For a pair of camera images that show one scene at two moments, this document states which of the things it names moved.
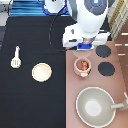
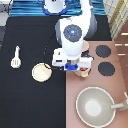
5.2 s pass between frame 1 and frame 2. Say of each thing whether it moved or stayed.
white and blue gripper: moved
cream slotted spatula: stayed
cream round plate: stayed
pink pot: stayed
